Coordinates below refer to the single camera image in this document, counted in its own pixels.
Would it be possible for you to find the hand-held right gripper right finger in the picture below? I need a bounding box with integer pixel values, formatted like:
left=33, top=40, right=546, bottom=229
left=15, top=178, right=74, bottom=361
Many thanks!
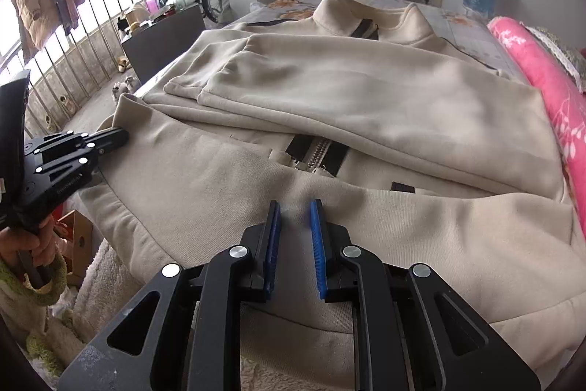
left=310, top=199, right=541, bottom=391

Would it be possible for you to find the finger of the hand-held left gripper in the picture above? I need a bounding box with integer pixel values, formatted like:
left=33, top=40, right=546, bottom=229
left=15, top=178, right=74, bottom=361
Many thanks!
left=27, top=149, right=111, bottom=199
left=27, top=128, right=130, bottom=159

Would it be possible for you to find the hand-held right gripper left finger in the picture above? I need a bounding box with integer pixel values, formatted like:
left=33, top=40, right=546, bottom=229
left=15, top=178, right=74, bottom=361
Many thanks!
left=57, top=201, right=281, bottom=391

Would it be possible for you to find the cream zip jacket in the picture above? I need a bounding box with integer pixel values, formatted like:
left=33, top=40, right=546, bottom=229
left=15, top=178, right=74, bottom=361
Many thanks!
left=80, top=0, right=586, bottom=378

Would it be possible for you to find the person's left forearm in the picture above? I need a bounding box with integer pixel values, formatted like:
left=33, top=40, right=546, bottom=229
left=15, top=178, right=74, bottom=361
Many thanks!
left=0, top=256, right=70, bottom=373

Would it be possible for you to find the person's left hand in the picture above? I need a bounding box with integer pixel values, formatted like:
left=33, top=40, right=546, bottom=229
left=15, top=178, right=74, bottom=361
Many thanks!
left=0, top=219, right=63, bottom=279

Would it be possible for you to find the cardboard box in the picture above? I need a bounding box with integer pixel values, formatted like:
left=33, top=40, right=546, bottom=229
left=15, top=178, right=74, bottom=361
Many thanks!
left=55, top=210, right=96, bottom=287

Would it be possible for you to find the metal railing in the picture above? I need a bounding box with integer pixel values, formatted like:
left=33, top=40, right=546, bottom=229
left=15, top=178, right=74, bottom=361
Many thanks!
left=0, top=0, right=184, bottom=137

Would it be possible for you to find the dark grey cabinet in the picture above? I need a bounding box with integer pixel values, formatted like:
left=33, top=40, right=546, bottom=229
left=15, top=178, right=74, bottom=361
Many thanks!
left=121, top=4, right=206, bottom=86

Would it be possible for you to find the tan hanging coat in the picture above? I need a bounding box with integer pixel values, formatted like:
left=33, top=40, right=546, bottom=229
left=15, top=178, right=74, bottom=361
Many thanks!
left=13, top=0, right=59, bottom=53

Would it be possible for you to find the white fleece robe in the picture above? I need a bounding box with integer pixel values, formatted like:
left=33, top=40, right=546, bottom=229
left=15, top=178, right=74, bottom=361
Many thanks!
left=72, top=235, right=358, bottom=391

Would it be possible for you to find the wheelchair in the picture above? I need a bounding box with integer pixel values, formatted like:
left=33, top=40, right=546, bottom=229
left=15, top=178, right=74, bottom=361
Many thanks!
left=192, top=0, right=226, bottom=24

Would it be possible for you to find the pink floral quilt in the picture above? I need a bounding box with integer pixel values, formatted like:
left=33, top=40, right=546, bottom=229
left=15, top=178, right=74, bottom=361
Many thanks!
left=486, top=16, right=586, bottom=231

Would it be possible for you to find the lace-trimmed grey pillow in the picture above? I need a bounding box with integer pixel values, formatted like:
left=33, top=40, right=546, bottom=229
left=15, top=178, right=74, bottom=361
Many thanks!
left=524, top=25, right=586, bottom=94

